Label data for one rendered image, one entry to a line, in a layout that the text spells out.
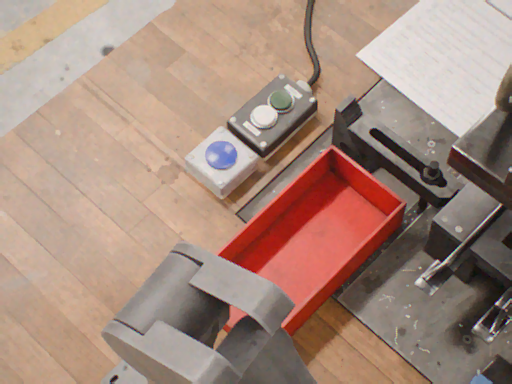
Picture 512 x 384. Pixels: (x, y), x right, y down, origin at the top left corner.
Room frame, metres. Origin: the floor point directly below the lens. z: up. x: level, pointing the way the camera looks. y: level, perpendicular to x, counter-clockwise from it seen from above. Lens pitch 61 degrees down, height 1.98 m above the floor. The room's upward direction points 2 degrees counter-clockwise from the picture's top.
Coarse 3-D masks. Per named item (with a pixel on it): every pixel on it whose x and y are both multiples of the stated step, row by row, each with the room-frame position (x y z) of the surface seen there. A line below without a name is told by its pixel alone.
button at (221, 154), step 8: (216, 144) 0.63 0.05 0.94; (224, 144) 0.63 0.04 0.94; (208, 152) 0.62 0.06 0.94; (216, 152) 0.62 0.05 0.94; (224, 152) 0.62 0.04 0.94; (232, 152) 0.62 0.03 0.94; (208, 160) 0.61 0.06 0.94; (216, 160) 0.61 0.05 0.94; (224, 160) 0.61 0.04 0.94; (232, 160) 0.61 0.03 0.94; (216, 168) 0.60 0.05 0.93; (224, 168) 0.60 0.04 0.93
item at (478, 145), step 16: (496, 112) 0.54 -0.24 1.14; (480, 128) 0.52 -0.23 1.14; (496, 128) 0.52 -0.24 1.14; (464, 144) 0.50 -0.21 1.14; (480, 144) 0.50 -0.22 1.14; (496, 144) 0.50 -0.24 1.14; (448, 160) 0.50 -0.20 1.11; (464, 160) 0.49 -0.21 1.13; (480, 160) 0.48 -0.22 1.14; (496, 160) 0.48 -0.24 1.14; (464, 176) 0.48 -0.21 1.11; (480, 176) 0.47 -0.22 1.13; (496, 176) 0.46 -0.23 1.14; (496, 192) 0.46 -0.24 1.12
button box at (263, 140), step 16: (272, 80) 0.74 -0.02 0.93; (288, 80) 0.73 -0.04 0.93; (256, 96) 0.71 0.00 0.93; (304, 96) 0.71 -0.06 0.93; (240, 112) 0.69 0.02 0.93; (288, 112) 0.68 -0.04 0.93; (304, 112) 0.68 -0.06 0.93; (240, 128) 0.66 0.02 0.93; (256, 128) 0.66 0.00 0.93; (272, 128) 0.66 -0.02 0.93; (288, 128) 0.66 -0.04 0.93; (256, 144) 0.64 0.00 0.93; (272, 144) 0.64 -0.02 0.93
